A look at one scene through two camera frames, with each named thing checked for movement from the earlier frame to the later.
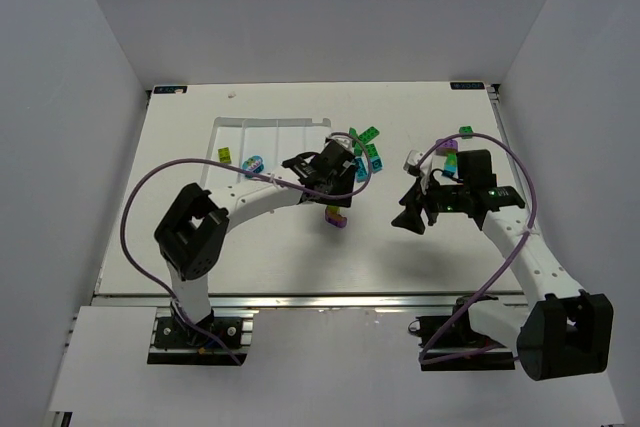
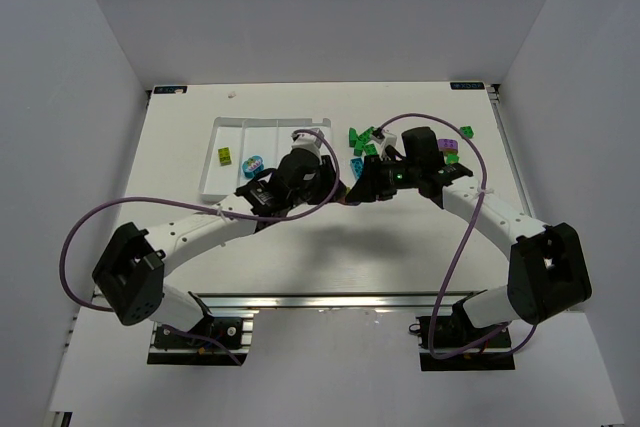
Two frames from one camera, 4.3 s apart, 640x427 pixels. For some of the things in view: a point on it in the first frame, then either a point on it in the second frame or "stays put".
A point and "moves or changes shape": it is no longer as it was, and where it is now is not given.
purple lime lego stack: x=333 y=217 moves or changes shape
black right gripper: x=428 y=203 → x=373 y=179
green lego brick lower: x=371 y=150 stays put
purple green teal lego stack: x=450 y=164 stays put
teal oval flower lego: x=253 y=164 stays put
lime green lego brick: x=224 y=155 stays put
